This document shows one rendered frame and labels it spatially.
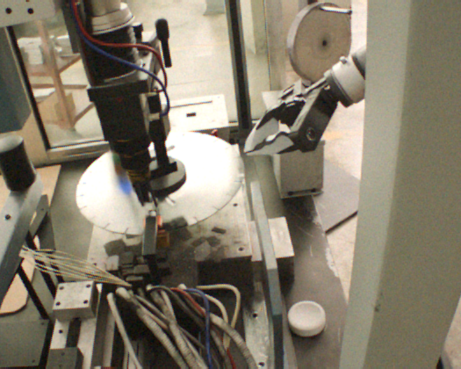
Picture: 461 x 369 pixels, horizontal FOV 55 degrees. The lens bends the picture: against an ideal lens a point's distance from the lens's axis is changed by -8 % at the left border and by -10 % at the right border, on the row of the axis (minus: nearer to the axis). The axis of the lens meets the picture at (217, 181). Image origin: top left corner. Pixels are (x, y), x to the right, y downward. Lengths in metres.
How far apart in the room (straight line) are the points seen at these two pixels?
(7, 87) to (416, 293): 0.51
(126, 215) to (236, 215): 0.23
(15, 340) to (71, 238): 0.37
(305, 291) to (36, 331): 0.51
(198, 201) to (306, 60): 1.14
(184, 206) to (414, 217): 0.71
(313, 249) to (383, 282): 0.86
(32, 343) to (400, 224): 0.78
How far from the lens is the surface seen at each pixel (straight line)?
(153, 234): 0.76
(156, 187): 0.89
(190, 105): 1.29
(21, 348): 0.89
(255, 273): 0.94
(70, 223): 1.23
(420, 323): 0.21
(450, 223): 0.17
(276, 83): 1.35
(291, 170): 1.12
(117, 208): 0.88
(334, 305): 0.93
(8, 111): 0.62
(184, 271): 0.83
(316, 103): 0.79
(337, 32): 1.99
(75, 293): 0.84
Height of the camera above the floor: 1.47
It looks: 35 degrees down
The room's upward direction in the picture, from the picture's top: 8 degrees counter-clockwise
